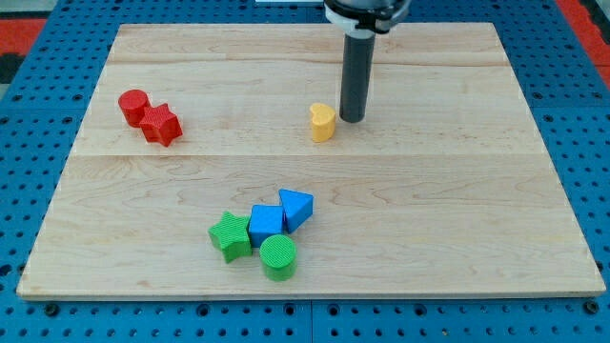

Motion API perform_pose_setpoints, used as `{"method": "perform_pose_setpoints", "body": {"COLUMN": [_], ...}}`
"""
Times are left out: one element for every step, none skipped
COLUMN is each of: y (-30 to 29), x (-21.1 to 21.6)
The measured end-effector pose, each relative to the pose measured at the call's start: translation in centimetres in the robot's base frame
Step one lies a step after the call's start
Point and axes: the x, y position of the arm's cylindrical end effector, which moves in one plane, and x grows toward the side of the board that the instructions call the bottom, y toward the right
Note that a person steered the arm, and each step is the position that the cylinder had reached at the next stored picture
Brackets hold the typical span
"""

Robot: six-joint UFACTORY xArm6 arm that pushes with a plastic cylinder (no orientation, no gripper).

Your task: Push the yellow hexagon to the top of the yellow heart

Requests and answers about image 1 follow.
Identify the wooden board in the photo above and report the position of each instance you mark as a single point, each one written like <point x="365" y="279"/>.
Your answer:
<point x="444" y="190"/>

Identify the red cylinder block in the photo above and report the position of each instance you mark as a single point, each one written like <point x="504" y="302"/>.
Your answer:
<point x="132" y="104"/>

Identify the yellow heart block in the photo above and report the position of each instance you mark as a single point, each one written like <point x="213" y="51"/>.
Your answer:
<point x="322" y="122"/>

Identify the green cylinder block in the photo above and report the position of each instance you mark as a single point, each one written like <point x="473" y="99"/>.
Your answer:
<point x="278" y="255"/>

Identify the black white robot arm flange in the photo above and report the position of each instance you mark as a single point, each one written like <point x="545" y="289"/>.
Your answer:
<point x="366" y="17"/>

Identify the red star block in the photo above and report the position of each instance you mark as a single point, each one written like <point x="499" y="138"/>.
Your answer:
<point x="160" y="125"/>

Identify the green star block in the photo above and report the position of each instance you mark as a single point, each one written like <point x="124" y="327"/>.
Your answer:
<point x="230" y="236"/>

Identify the blue triangle block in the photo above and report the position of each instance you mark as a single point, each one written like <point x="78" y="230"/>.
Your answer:
<point x="297" y="206"/>

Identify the blue cube block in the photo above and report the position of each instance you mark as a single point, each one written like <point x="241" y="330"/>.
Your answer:
<point x="265" y="221"/>

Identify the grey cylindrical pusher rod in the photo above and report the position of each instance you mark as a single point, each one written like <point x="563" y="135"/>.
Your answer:
<point x="356" y="70"/>

